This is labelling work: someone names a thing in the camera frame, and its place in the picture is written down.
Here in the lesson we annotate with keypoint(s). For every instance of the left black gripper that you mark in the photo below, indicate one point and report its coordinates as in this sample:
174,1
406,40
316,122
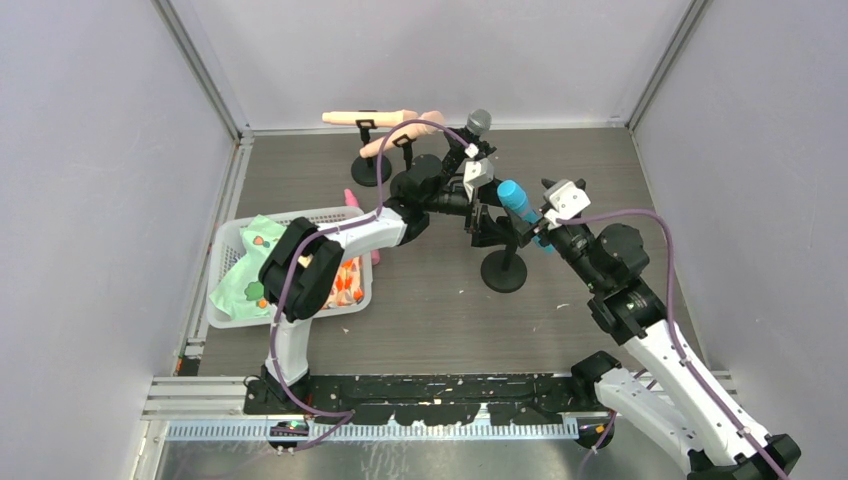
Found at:
477,212

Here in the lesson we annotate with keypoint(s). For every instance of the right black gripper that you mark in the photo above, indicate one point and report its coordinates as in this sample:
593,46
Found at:
539,225

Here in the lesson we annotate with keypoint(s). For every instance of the blue toy microphone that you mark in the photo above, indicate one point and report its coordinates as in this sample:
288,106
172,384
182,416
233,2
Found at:
514,198

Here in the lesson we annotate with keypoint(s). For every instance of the black tripod shock mount stand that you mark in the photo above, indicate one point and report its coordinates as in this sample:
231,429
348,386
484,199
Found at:
458,139

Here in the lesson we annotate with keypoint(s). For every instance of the black glitter microphone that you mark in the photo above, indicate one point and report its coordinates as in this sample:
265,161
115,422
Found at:
477,124

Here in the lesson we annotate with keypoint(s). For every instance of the beige microphone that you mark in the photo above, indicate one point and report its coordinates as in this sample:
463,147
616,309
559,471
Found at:
364,118
415,130

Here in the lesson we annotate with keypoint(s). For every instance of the black round base clip stand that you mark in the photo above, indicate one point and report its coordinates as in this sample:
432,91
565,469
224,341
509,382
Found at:
365,171

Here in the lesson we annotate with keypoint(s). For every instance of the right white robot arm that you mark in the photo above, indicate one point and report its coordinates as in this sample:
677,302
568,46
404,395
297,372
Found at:
697,423

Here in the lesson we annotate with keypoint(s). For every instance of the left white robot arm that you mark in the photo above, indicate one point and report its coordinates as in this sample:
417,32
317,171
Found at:
299,273

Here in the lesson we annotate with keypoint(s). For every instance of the pink toy microphone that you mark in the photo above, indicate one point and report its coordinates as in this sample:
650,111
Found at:
352,201

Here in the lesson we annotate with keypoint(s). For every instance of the orange patterned cloth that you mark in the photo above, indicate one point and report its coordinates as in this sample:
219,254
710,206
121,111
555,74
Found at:
347,289

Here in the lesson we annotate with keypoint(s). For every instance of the green patterned cloth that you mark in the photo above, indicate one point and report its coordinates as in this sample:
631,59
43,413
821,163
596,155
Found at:
235,295

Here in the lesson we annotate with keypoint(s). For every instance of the white plastic basket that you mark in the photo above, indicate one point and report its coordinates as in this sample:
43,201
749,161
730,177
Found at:
322,217

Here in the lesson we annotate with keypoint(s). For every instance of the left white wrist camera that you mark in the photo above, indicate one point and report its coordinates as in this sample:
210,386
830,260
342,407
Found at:
478,171

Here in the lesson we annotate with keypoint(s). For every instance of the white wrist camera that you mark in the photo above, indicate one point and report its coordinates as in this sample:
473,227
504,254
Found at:
478,171
563,200

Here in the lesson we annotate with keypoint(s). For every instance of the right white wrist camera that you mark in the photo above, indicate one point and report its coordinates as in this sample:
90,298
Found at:
563,200

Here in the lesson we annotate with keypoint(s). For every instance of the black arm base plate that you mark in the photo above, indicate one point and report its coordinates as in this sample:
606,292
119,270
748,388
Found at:
431,400

